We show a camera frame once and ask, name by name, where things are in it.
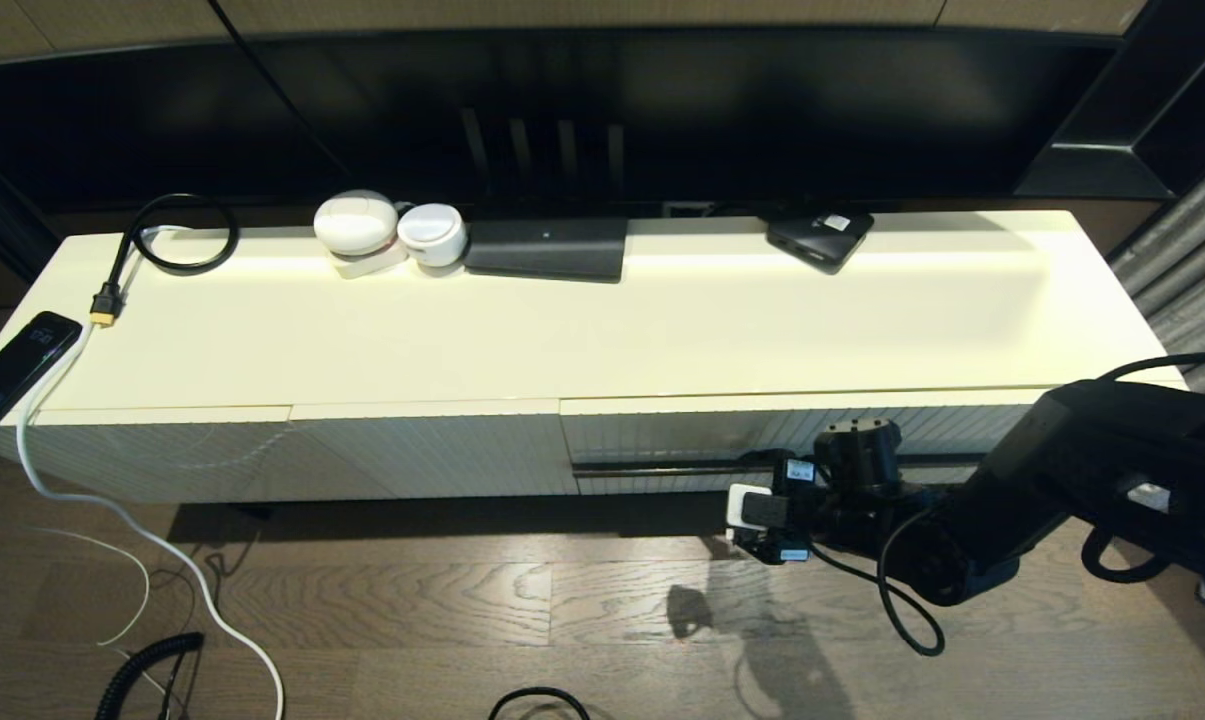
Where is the black coiled cable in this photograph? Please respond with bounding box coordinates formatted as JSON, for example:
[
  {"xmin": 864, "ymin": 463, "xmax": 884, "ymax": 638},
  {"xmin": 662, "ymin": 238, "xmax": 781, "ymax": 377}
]
[{"xmin": 95, "ymin": 632, "xmax": 206, "ymax": 720}]

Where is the white fluted drawer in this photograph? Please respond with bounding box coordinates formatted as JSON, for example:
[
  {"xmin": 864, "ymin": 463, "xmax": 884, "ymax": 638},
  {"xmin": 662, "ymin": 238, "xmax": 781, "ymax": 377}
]
[{"xmin": 559, "ymin": 388, "xmax": 1048, "ymax": 498}]

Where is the large white round device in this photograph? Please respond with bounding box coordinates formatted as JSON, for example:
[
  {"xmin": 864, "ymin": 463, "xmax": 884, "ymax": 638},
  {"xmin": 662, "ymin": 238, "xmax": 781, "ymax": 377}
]
[{"xmin": 312, "ymin": 190, "xmax": 400, "ymax": 256}]

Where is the thin black hanging cable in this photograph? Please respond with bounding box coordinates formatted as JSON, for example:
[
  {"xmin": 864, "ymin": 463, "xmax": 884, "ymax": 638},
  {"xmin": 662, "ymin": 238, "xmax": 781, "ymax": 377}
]
[{"xmin": 207, "ymin": 0, "xmax": 358, "ymax": 186}]

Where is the small black glossy device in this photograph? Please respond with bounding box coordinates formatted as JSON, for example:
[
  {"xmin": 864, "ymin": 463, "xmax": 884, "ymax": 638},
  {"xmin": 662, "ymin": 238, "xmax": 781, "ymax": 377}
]
[{"xmin": 765, "ymin": 210, "xmax": 875, "ymax": 276}]

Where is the black wall shelf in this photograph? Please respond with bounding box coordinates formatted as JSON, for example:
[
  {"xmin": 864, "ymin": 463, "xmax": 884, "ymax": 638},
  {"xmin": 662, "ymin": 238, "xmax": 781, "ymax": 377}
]
[{"xmin": 1012, "ymin": 0, "xmax": 1205, "ymax": 201}]

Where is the small white round device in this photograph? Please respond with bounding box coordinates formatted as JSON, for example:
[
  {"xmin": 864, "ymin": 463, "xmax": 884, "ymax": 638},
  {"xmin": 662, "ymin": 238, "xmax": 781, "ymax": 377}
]
[{"xmin": 397, "ymin": 203, "xmax": 468, "ymax": 268}]

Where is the cream tv cabinet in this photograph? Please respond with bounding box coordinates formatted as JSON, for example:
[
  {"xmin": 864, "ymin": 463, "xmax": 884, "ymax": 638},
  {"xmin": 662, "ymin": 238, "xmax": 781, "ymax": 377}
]
[{"xmin": 0, "ymin": 208, "xmax": 1188, "ymax": 506}]

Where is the thick white power cable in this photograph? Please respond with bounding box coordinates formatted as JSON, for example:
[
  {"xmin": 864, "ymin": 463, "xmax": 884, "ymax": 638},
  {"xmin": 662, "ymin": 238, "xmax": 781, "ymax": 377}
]
[{"xmin": 14, "ymin": 330, "xmax": 288, "ymax": 720}]

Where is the black flat set-top box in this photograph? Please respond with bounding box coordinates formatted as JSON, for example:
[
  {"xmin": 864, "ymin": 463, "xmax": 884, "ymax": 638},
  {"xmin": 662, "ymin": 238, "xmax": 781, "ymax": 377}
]
[{"xmin": 462, "ymin": 217, "xmax": 630, "ymax": 284}]

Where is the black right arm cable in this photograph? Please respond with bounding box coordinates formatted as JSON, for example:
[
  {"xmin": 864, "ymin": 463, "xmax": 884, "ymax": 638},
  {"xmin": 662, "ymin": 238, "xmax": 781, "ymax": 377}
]
[{"xmin": 810, "ymin": 505, "xmax": 948, "ymax": 658}]

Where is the black cable with connector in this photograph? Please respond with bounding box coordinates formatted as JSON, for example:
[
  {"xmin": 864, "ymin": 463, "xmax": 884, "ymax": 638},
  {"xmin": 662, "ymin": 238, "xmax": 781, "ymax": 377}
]
[{"xmin": 487, "ymin": 686, "xmax": 593, "ymax": 720}]

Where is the black smartphone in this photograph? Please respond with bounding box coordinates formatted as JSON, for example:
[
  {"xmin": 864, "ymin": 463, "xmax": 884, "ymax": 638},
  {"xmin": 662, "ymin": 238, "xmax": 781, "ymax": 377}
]
[{"xmin": 0, "ymin": 311, "xmax": 83, "ymax": 433}]

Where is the thin white charging cable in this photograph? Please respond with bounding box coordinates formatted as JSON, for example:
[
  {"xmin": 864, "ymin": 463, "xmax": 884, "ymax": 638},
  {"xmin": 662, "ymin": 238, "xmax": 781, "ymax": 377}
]
[{"xmin": 0, "ymin": 505, "xmax": 153, "ymax": 649}]

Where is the black television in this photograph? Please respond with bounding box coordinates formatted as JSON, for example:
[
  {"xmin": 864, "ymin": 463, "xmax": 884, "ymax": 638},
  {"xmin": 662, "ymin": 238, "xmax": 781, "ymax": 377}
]
[{"xmin": 0, "ymin": 25, "xmax": 1138, "ymax": 216}]

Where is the white flat device base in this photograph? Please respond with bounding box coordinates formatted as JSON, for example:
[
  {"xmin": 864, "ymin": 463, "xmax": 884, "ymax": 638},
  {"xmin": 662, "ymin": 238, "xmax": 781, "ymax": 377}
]
[{"xmin": 327, "ymin": 240, "xmax": 410, "ymax": 279}]

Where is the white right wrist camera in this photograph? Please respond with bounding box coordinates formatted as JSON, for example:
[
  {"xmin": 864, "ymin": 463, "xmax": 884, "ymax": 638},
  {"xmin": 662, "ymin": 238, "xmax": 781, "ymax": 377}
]
[{"xmin": 726, "ymin": 484, "xmax": 789, "ymax": 532}]

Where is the black HDMI cable yellow tip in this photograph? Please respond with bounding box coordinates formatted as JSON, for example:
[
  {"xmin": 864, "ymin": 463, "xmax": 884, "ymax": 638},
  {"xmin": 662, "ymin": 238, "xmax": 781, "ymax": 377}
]
[{"xmin": 89, "ymin": 192, "xmax": 240, "ymax": 329}]

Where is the grey curtain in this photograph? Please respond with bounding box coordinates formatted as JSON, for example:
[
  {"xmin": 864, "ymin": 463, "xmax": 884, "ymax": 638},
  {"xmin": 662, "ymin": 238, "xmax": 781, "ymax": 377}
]
[{"xmin": 1107, "ymin": 140, "xmax": 1205, "ymax": 401}]

